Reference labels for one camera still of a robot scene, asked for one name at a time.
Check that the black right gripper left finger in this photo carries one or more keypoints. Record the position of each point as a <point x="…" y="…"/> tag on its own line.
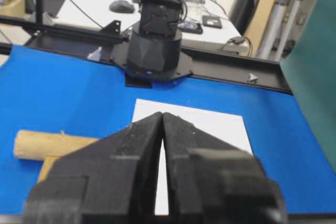
<point x="112" y="180"/>

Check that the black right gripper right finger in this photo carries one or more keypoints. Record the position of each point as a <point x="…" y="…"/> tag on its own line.
<point x="211" y="181"/>

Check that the wooden mallet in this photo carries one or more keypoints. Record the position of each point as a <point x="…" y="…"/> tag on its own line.
<point x="47" y="147"/>

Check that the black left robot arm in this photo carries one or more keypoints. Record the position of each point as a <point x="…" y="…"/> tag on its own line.
<point x="153" y="51"/>

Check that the large white board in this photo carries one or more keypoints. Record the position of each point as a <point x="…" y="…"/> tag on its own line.
<point x="227" y="127"/>

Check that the blue table mat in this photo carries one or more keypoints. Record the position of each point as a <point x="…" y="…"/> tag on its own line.
<point x="47" y="92"/>

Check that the dark green backdrop sheet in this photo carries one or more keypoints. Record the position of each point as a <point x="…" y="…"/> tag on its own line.
<point x="310" y="72"/>

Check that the black computer mouse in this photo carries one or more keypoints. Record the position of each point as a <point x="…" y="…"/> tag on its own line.
<point x="121" y="6"/>

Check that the white side desk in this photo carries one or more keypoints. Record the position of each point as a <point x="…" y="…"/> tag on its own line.
<point x="93" y="14"/>

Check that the black aluminium frame rail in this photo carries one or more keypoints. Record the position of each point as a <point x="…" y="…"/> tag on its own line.
<point x="78" y="43"/>

